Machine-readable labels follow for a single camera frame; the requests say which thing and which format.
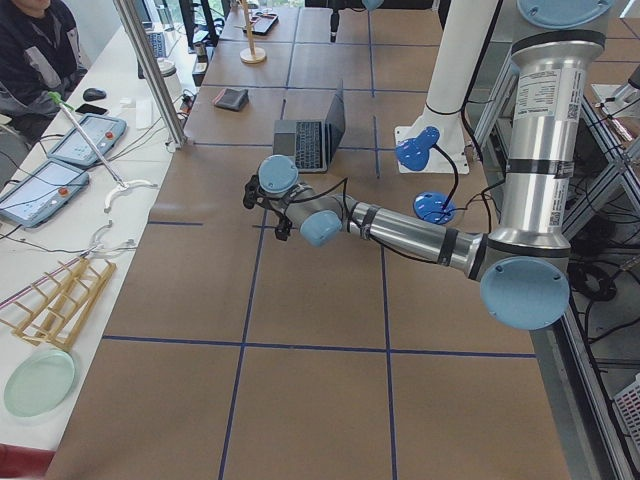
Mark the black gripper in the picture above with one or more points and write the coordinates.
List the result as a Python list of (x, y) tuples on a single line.
[(282, 223)]

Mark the grey laptop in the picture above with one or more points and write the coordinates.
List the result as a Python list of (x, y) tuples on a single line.
[(312, 144)]

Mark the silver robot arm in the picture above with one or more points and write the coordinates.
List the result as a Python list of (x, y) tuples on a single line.
[(521, 265), (337, 6)]

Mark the grey folded cloth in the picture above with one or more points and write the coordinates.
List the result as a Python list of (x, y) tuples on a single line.
[(231, 99)]

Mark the metal reach grabber stick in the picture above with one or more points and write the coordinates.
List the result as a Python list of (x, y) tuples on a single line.
[(87, 141)]

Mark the wooden mug tree stand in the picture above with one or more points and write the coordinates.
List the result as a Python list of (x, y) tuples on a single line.
[(253, 54)]

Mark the black framed glass rack tray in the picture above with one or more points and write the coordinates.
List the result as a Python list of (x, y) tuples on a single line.
[(263, 23)]

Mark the black smartphone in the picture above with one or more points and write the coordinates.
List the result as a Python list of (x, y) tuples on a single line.
[(88, 108)]

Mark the black computer mouse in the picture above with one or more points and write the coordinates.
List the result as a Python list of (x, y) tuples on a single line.
[(94, 94)]

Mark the near teach pendant tablet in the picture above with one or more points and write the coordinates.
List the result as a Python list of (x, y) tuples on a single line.
[(43, 193)]

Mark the wooden dish rack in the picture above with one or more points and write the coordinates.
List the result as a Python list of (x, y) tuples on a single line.
[(55, 308)]

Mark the seated person dark jacket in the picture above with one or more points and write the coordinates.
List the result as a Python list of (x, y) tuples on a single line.
[(40, 54)]

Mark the pale green plate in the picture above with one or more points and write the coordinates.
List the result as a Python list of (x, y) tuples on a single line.
[(40, 383)]

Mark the white plastic basket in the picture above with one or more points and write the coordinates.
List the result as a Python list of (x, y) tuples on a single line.
[(627, 402)]

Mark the aluminium frame post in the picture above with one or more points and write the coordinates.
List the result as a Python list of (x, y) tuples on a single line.
[(166, 91)]

